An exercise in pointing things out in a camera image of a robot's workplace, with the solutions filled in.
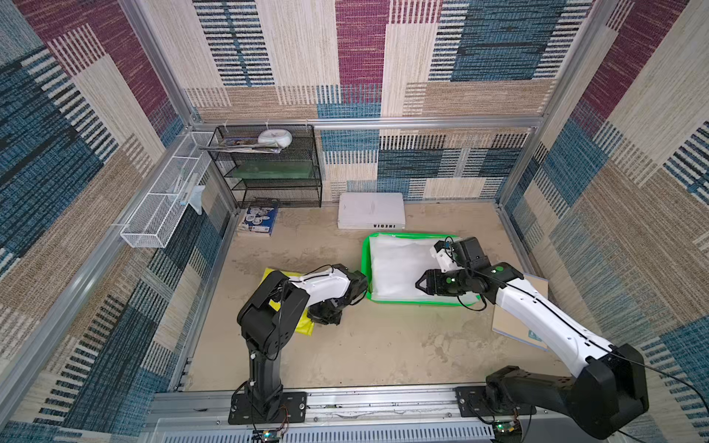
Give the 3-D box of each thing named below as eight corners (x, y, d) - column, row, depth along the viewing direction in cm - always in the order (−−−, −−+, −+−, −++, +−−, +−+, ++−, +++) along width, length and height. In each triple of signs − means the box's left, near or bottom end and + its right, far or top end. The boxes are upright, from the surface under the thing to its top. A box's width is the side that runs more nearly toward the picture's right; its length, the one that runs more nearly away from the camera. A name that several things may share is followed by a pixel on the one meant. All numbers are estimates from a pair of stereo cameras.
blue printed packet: (241, 235, 112) (239, 231, 111) (249, 210, 121) (248, 207, 119) (271, 234, 112) (270, 231, 111) (277, 210, 121) (276, 207, 119)
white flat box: (338, 230, 115) (337, 223, 111) (340, 199, 126) (339, 192, 123) (405, 230, 114) (407, 223, 111) (401, 199, 126) (402, 192, 122)
